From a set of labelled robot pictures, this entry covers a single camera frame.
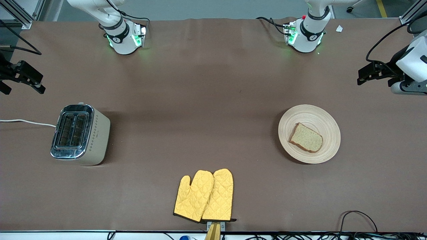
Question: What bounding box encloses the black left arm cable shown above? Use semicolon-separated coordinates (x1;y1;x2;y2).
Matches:
366;12;427;72

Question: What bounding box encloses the white toaster power cable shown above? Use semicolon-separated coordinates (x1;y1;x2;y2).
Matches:
0;119;56;128

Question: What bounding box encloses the black looped cable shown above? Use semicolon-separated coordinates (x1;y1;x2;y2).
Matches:
340;211;379;234

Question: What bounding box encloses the brown bread slice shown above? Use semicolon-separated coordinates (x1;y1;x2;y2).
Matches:
288;122;324;153

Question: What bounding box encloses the round wooden plate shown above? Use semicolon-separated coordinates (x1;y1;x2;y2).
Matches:
278;104;341;164

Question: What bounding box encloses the beige chrome two-slot toaster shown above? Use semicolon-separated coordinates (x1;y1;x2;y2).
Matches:
50;102;111;166

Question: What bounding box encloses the aluminium frame rail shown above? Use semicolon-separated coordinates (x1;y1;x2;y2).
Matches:
400;0;427;26
0;0;45;30

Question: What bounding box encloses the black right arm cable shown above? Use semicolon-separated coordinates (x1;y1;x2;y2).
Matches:
0;19;42;56

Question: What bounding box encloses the brown table cover sheet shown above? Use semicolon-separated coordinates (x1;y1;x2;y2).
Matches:
0;17;427;232

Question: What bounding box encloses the black cable bundle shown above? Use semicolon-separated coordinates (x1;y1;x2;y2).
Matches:
234;233;427;240

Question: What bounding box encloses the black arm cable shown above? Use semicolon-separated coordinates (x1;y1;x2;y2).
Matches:
0;19;42;56
366;12;427;72

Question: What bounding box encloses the black chair caster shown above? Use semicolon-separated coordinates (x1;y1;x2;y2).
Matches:
346;0;364;14

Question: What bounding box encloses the yellow quilted oven mitt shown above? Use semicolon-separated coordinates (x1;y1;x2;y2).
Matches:
201;168;237;222
173;170;214;223

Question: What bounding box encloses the black base cable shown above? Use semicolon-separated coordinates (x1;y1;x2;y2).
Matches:
256;17;287;35
115;10;150;27

